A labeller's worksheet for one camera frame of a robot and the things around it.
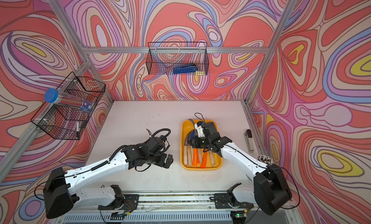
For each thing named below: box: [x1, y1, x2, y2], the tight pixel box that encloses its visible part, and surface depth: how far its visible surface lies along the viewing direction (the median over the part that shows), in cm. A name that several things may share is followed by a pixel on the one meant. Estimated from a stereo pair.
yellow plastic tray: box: [180, 119, 223, 171], surface depth 85 cm
